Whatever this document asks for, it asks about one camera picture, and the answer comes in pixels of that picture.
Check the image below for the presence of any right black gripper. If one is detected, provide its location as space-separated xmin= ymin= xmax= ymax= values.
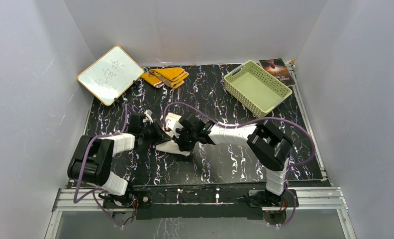
xmin=173 ymin=126 xmax=198 ymax=152

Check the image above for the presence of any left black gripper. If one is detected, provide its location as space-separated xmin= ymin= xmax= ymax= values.
xmin=140 ymin=120 xmax=171 ymax=146

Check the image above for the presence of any white towel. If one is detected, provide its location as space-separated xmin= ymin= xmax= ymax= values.
xmin=155 ymin=131 xmax=191 ymax=156

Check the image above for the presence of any orange towel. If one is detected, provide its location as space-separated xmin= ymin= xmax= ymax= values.
xmin=140 ymin=67 xmax=189 ymax=89

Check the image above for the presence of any green plastic basket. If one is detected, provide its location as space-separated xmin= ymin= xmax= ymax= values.
xmin=223 ymin=60 xmax=293 ymax=118

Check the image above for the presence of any wood framed whiteboard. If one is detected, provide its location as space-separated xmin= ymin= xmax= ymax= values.
xmin=77 ymin=45 xmax=144 ymax=106

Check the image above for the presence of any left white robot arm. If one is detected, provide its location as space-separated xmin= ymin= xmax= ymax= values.
xmin=67 ymin=111 xmax=171 ymax=207

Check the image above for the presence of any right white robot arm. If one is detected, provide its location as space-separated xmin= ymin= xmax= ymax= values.
xmin=166 ymin=113 xmax=294 ymax=206

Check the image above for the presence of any dark book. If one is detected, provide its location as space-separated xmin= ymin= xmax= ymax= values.
xmin=259 ymin=58 xmax=295 ymax=86

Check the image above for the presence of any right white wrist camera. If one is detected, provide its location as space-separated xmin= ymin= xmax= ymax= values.
xmin=165 ymin=113 xmax=183 ymax=138

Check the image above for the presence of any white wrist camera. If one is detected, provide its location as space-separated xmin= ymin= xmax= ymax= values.
xmin=144 ymin=110 xmax=153 ymax=123
xmin=165 ymin=113 xmax=183 ymax=138

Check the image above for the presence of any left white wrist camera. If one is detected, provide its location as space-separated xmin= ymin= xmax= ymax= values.
xmin=144 ymin=110 xmax=153 ymax=123

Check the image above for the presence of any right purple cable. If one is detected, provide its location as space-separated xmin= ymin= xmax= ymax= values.
xmin=162 ymin=102 xmax=316 ymax=228

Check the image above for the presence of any purple cable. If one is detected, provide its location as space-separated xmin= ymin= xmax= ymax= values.
xmin=73 ymin=103 xmax=132 ymax=228
xmin=162 ymin=102 xmax=316 ymax=228

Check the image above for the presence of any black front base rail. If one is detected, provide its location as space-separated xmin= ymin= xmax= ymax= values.
xmin=133 ymin=182 xmax=269 ymax=220

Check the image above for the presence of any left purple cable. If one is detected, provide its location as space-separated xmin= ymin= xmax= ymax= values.
xmin=73 ymin=103 xmax=132 ymax=228

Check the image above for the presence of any aluminium frame rail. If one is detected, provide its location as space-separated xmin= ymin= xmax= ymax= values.
xmin=53 ymin=184 xmax=348 ymax=211

